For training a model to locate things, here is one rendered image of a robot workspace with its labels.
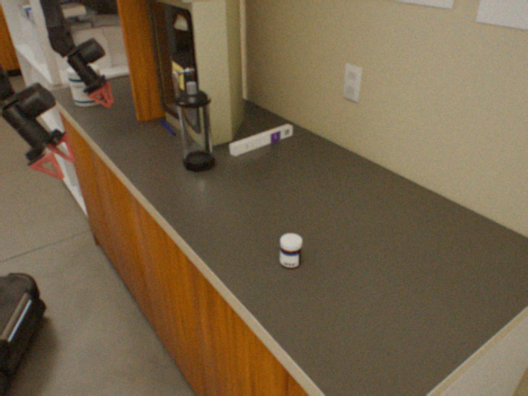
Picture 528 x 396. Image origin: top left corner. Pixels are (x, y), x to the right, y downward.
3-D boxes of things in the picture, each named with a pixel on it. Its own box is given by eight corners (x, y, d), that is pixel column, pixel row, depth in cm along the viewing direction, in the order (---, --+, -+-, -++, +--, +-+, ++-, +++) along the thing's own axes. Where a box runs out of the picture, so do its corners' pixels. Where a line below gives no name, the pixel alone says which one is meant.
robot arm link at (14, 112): (3, 106, 109) (-8, 114, 104) (23, 93, 107) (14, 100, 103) (23, 127, 112) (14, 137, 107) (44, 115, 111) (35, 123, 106)
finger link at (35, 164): (78, 163, 116) (53, 136, 111) (70, 176, 110) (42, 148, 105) (58, 175, 117) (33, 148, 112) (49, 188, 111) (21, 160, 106)
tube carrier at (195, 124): (209, 152, 145) (204, 89, 133) (220, 165, 136) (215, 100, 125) (177, 158, 141) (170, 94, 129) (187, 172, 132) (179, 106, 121)
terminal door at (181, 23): (164, 109, 168) (149, -2, 147) (201, 135, 147) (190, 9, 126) (163, 109, 168) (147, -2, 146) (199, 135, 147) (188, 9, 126)
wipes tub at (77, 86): (100, 94, 198) (93, 62, 190) (109, 102, 189) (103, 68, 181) (71, 100, 191) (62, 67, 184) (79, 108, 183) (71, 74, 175)
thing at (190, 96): (203, 97, 133) (202, 77, 130) (212, 108, 126) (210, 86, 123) (174, 101, 130) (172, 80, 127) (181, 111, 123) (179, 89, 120)
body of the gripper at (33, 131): (62, 133, 116) (42, 110, 112) (49, 148, 107) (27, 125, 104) (43, 144, 117) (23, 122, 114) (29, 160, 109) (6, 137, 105)
